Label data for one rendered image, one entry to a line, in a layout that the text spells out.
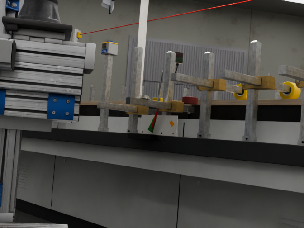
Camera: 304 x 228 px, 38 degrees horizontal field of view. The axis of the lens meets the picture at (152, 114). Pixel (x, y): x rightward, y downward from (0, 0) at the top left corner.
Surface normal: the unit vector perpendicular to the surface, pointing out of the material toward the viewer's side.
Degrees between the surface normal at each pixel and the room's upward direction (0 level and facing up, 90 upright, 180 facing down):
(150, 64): 90
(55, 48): 90
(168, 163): 90
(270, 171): 90
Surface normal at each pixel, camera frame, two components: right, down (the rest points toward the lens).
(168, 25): 0.23, -0.04
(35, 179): -0.72, -0.09
